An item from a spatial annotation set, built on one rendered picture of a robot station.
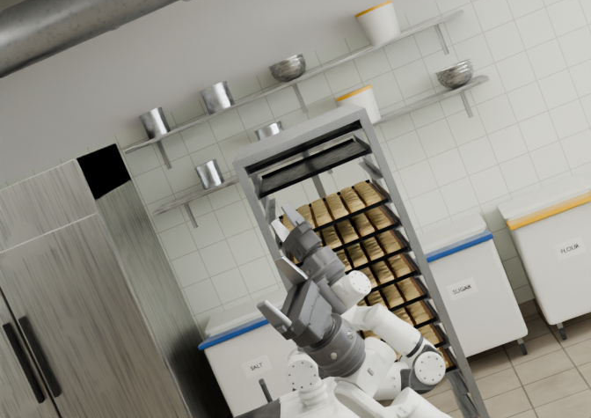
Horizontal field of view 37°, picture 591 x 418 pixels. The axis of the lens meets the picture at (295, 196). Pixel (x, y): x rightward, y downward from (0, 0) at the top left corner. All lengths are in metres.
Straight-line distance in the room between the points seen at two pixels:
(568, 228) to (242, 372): 2.05
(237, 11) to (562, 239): 2.39
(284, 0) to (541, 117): 1.76
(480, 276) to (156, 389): 1.95
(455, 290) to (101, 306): 2.00
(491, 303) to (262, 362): 1.37
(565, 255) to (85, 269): 2.69
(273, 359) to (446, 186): 1.55
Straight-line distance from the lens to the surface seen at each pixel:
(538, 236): 5.20
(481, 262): 5.17
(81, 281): 5.13
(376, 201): 3.06
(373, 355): 1.59
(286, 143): 2.97
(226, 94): 5.49
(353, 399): 1.57
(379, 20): 5.38
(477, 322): 5.26
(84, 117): 5.92
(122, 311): 5.11
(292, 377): 1.86
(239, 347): 5.32
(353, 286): 2.11
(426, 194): 5.73
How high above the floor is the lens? 2.01
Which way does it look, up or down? 7 degrees down
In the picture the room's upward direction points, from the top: 23 degrees counter-clockwise
